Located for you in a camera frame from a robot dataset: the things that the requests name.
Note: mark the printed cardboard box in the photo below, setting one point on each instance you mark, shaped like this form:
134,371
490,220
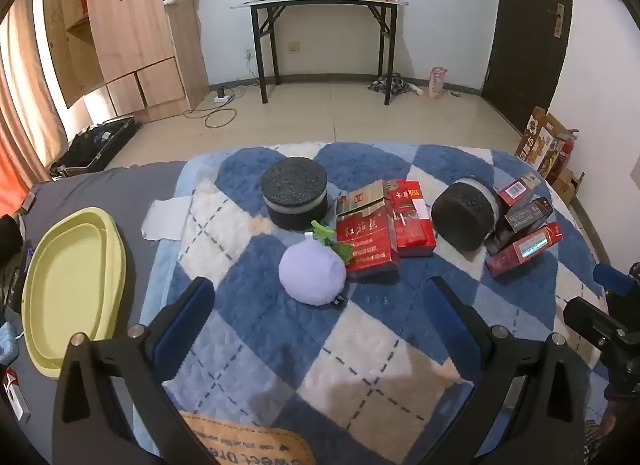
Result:
542,142

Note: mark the wooden wardrobe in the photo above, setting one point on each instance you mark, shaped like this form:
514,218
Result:
130,25

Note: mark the red box silver label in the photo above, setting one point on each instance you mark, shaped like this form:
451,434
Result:
522,250

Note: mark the white cloth piece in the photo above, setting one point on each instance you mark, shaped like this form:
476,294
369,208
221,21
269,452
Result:
165,219

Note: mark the white power strip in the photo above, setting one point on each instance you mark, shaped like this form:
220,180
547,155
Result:
223,95

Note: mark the wall socket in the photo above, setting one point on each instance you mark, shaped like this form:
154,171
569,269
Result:
293,47

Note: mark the black jacket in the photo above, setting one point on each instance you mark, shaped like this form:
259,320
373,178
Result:
9,240

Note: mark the black suitcase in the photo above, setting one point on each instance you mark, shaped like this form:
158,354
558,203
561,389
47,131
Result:
95,145

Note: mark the dark brown box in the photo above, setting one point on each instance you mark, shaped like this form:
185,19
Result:
527,217

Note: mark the black door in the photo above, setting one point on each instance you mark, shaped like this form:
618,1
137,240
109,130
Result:
530,30

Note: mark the red carton gold lid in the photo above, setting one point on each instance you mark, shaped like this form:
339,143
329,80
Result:
365,237

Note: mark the lilac plush radish green leaves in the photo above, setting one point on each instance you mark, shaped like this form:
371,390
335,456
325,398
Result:
311,270

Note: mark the orange beige curtain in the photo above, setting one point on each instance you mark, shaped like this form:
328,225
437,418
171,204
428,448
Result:
25,110

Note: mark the red box barcode label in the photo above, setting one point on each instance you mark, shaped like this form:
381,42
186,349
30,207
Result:
515,191

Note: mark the pale yellow plastic basin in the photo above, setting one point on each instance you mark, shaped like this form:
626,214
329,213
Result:
72,290

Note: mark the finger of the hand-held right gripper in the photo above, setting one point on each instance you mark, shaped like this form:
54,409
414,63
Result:
595,320
612,278

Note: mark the grey bed sheet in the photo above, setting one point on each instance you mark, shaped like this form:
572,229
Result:
135,185

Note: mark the red carton white side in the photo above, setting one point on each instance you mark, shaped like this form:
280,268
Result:
412,230

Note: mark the blue white plaid blanket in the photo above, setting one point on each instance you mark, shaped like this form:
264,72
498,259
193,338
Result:
350,345

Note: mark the beige printed mat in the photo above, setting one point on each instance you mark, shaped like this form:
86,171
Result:
240,442

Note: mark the black foam cylinder white band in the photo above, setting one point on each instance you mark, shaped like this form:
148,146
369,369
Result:
460,217
295,185

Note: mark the light blue case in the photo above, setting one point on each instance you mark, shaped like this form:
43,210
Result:
7,345

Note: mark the pile of dark clothes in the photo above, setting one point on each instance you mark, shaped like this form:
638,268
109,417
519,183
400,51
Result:
390,84

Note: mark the white red cigarette pack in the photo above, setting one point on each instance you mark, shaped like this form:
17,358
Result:
15,392

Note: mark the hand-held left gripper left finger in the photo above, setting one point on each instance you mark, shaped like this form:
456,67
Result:
184,317

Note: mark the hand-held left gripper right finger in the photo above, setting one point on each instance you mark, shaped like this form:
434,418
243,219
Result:
465,316

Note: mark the black folding table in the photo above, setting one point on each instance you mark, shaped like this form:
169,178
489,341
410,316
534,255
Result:
320,2

